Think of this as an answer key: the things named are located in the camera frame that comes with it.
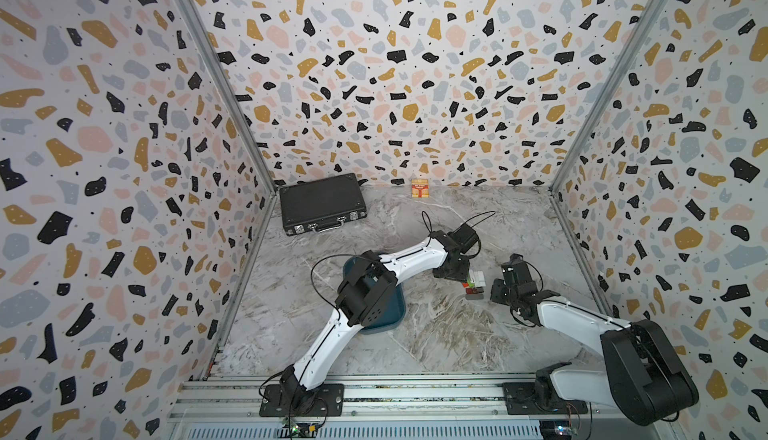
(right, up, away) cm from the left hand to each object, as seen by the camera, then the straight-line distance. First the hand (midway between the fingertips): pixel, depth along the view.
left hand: (464, 276), depth 94 cm
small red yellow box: (-12, +30, +27) cm, 42 cm away
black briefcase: (-49, +23, +15) cm, 56 cm away
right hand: (+11, -3, -1) cm, 11 cm away
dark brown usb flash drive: (+4, -4, 0) cm, 6 cm away
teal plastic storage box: (-23, -9, -6) cm, 25 cm away
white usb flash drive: (+5, -1, +2) cm, 5 cm away
